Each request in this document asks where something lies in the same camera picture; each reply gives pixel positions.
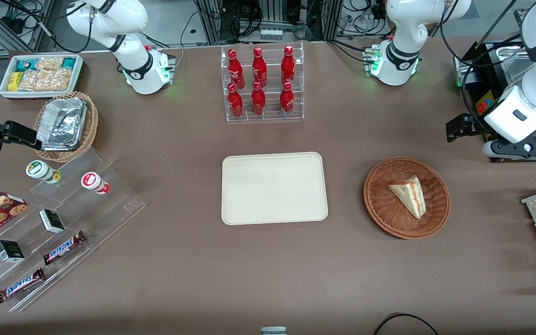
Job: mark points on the triangular sandwich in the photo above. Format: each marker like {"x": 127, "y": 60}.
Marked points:
{"x": 410, "y": 195}

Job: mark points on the aluminium equipment rack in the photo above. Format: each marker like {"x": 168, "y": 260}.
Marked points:
{"x": 272, "y": 11}

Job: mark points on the large clear cracker bag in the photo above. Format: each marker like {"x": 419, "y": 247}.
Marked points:
{"x": 47, "y": 80}

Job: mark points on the beige plastic tray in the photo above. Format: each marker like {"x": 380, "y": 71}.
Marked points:
{"x": 272, "y": 188}

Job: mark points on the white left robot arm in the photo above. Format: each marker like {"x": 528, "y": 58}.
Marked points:
{"x": 400, "y": 51}

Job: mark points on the yellow snack pack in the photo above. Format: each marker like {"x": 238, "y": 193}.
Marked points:
{"x": 15, "y": 81}

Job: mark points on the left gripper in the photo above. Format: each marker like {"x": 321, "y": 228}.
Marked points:
{"x": 474, "y": 125}

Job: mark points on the aluminium frame rail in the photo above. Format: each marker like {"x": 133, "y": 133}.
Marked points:
{"x": 16, "y": 28}

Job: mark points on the steel warmer pan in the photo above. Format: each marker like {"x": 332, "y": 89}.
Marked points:
{"x": 512, "y": 65}

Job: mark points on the white rectangular snack bin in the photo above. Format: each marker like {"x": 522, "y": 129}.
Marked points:
{"x": 78, "y": 77}

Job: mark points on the aluminium foil container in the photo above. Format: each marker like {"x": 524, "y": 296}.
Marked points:
{"x": 61, "y": 123}

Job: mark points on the small clear cracker bag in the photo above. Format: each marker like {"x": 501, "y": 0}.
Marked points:
{"x": 49, "y": 63}

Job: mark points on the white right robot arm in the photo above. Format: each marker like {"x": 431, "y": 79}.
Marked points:
{"x": 134, "y": 70}

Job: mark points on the white power strip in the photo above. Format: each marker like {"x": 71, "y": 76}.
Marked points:
{"x": 271, "y": 33}

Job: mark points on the light wicker basket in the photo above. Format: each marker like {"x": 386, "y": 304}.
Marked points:
{"x": 92, "y": 125}

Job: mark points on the teal snack pack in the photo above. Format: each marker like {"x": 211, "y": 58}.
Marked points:
{"x": 69, "y": 63}
{"x": 25, "y": 65}

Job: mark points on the clear acrylic stepped stand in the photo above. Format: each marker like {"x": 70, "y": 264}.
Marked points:
{"x": 105, "y": 214}

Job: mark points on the red lid snack cup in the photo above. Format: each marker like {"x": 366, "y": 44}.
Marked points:
{"x": 92, "y": 181}

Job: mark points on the snickers chocolate bar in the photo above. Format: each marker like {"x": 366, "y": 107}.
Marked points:
{"x": 20, "y": 285}
{"x": 63, "y": 248}

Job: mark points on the red cola bottle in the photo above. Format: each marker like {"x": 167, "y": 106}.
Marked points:
{"x": 235, "y": 103}
{"x": 286, "y": 101}
{"x": 288, "y": 67}
{"x": 258, "y": 101}
{"x": 236, "y": 70}
{"x": 259, "y": 70}

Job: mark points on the small black box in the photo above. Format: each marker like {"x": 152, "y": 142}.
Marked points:
{"x": 51, "y": 221}
{"x": 10, "y": 251}

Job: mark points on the clear acrylic bottle rack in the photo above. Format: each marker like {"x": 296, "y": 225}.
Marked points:
{"x": 271, "y": 114}

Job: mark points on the green lid snack cup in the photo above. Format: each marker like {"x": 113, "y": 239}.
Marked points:
{"x": 39, "y": 170}

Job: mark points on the brown wicker basket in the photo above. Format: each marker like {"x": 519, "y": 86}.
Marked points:
{"x": 379, "y": 204}

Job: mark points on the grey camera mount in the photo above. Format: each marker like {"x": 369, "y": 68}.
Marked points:
{"x": 273, "y": 331}

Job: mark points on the black hot food warmer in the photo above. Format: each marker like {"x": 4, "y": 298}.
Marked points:
{"x": 485, "y": 94}

